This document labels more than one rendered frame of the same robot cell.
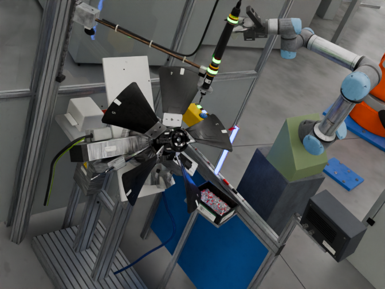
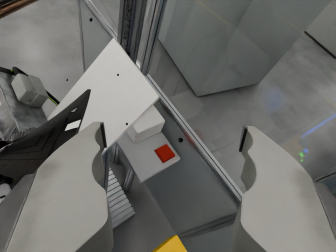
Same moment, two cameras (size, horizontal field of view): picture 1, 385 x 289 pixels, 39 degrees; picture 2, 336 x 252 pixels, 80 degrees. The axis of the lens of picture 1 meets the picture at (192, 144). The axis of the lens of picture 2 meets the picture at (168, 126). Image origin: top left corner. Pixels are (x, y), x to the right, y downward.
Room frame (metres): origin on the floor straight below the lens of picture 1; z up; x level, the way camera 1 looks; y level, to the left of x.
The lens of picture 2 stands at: (2.48, 0.00, 1.76)
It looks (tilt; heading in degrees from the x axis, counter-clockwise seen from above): 52 degrees down; 83
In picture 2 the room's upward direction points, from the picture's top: 26 degrees clockwise
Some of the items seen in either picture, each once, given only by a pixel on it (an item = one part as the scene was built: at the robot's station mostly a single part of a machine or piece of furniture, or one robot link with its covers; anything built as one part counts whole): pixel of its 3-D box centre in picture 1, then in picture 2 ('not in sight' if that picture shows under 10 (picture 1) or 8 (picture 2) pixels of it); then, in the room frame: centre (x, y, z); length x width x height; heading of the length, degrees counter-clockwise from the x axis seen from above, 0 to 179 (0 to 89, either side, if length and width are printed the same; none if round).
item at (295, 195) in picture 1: (257, 223); not in sight; (2.65, -0.56, 0.50); 0.30 x 0.30 x 1.00; 44
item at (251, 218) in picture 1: (226, 190); not in sight; (2.41, -0.26, 0.82); 0.90 x 0.04 x 0.08; 50
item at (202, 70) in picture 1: (206, 79); not in sight; (2.20, 0.05, 1.50); 0.09 x 0.07 x 0.10; 85
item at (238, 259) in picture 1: (203, 237); not in sight; (2.41, -0.26, 0.45); 0.82 x 0.01 x 0.66; 50
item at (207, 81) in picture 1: (220, 50); not in sight; (2.20, 0.04, 1.66); 0.04 x 0.04 x 0.46
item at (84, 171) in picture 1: (90, 170); not in sight; (2.24, 0.44, 0.73); 0.15 x 0.09 x 0.22; 50
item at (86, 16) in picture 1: (85, 14); not in sight; (2.25, 0.67, 1.55); 0.10 x 0.07 x 0.08; 85
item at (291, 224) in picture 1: (288, 228); not in sight; (2.13, -0.59, 0.96); 0.03 x 0.03 x 0.20; 50
